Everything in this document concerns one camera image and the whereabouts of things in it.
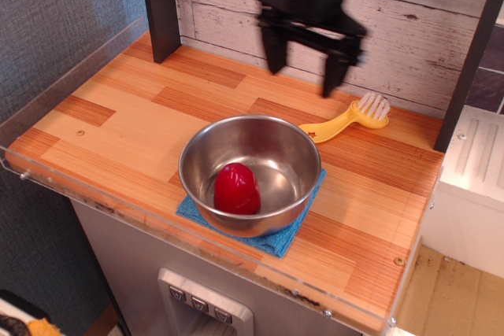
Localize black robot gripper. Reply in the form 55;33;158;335
258;0;367;98

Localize yellow brush white bristles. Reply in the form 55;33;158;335
299;92;391;143

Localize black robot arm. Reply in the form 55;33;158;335
258;0;367;98

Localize stainless steel bowl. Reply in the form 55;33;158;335
179;115;322;238

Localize red toy bell pepper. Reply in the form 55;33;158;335
213;163;261;215

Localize blue cloth mat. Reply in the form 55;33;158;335
176;168;327;258

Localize white side cabinet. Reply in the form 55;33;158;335
421;106;503;277

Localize grey cabinet with dispenser panel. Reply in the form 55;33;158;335
72;201;357;335

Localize clear acrylic table guard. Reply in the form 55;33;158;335
1;19;442;335

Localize yellow object bottom left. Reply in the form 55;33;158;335
27;319;62;336

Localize dark left support post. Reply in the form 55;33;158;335
145;0;181;64

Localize dark support post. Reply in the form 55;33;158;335
434;0;503;153
145;0;181;64

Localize dark right support post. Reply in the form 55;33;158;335
434;0;503;153

